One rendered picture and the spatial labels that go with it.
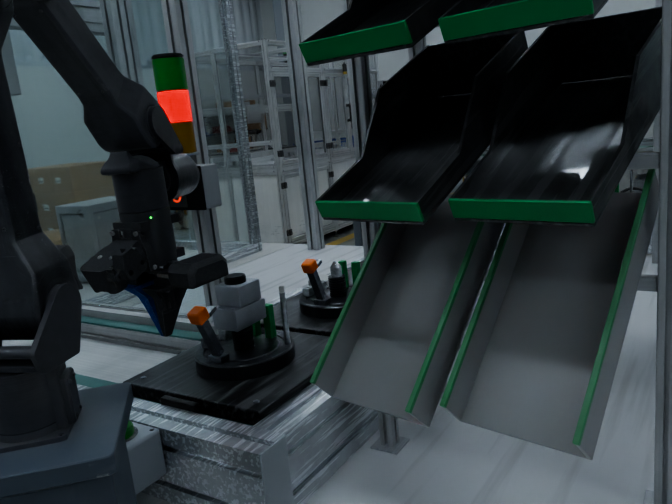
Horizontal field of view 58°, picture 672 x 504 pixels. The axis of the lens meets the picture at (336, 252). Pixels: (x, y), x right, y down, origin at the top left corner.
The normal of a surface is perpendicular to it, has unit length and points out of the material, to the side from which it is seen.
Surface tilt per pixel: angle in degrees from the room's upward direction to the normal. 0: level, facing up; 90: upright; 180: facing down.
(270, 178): 90
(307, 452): 90
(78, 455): 0
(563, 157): 25
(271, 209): 90
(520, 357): 45
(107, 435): 0
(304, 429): 90
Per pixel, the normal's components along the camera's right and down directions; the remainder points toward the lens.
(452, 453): -0.10, -0.97
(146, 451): 0.84, 0.04
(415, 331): -0.54, -0.53
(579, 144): -0.36, -0.79
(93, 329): -0.53, 0.23
